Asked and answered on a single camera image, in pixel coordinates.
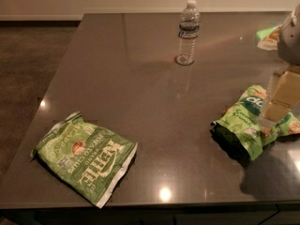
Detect green snack bag far right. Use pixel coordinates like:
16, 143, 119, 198
256, 25, 282, 51

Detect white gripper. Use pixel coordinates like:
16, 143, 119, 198
259, 4, 300, 127

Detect green jalapeno kettle chip bag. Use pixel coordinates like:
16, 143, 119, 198
31, 112, 138, 208

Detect clear plastic water bottle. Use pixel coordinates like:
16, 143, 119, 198
174, 0, 201, 66

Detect green rice chip bag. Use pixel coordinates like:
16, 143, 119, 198
211, 84, 300, 160

